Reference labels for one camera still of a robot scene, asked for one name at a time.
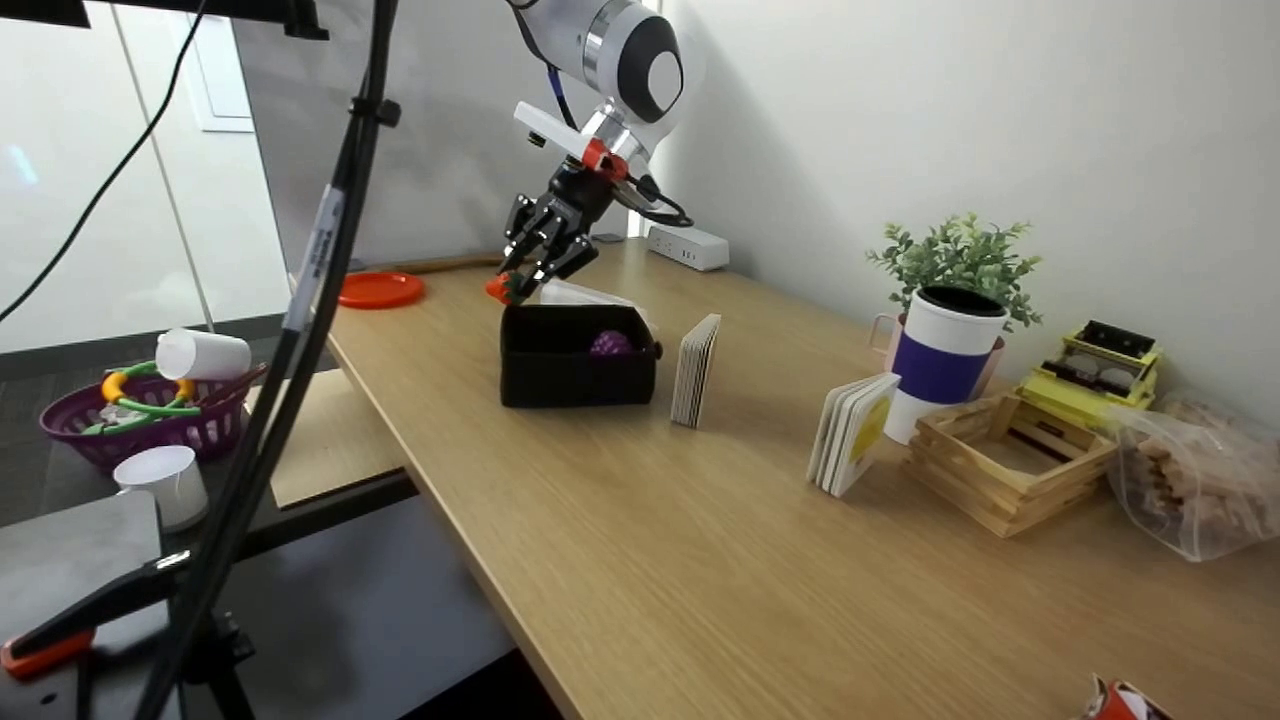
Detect purple toy grapes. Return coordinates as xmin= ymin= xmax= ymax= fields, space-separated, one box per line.
xmin=589 ymin=329 xmax=641 ymax=364

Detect orange plastic plate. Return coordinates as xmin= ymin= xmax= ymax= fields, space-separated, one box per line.
xmin=335 ymin=270 xmax=432 ymax=312

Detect green plant pink pot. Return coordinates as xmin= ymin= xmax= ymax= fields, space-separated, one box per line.
xmin=869 ymin=213 xmax=1049 ymax=405

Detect small wooden crate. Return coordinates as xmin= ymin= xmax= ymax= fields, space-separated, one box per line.
xmin=910 ymin=390 xmax=1119 ymax=546

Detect black rectangular box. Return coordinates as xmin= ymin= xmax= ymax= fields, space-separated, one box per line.
xmin=496 ymin=302 xmax=664 ymax=413

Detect red candy wrapper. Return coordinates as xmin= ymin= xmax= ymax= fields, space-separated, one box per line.
xmin=1079 ymin=674 xmax=1176 ymax=720

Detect clear plastic snack bag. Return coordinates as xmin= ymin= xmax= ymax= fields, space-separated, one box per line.
xmin=1110 ymin=398 xmax=1280 ymax=568

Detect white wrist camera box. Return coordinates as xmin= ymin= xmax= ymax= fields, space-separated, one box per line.
xmin=513 ymin=96 xmax=631 ymax=186

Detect black cable bundle white tag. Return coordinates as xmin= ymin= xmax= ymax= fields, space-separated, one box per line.
xmin=129 ymin=0 xmax=408 ymax=720

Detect black overhead bar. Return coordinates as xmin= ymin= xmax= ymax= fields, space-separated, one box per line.
xmin=0 ymin=0 xmax=332 ymax=39

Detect white lidded cup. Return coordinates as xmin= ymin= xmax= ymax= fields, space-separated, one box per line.
xmin=110 ymin=439 xmax=216 ymax=537

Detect white paper cup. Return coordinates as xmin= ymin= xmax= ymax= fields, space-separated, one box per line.
xmin=154 ymin=329 xmax=258 ymax=390

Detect brown cardboard sheet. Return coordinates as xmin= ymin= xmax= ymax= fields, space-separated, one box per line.
xmin=241 ymin=364 xmax=413 ymax=511

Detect white yellow emoji card stack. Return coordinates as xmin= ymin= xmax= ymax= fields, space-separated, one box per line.
xmin=803 ymin=372 xmax=905 ymax=503

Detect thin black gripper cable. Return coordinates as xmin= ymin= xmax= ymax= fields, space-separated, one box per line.
xmin=618 ymin=171 xmax=695 ymax=232

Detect purple plastic basket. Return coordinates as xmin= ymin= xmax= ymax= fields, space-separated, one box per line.
xmin=38 ymin=361 xmax=270 ymax=472

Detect grey flat sheet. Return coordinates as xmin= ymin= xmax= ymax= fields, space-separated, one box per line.
xmin=0 ymin=487 xmax=169 ymax=643

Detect white cup blue sleeve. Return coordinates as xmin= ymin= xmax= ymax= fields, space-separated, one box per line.
xmin=880 ymin=286 xmax=1012 ymax=447

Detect thin black hanging cable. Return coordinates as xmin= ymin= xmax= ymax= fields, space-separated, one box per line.
xmin=0 ymin=0 xmax=212 ymax=325

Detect green yellow toy ring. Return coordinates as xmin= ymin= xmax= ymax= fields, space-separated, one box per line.
xmin=80 ymin=355 xmax=206 ymax=435

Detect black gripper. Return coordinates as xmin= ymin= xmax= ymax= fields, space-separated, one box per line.
xmin=499 ymin=167 xmax=620 ymax=305

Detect white power strip box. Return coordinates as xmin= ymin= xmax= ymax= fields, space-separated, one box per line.
xmin=644 ymin=219 xmax=737 ymax=275

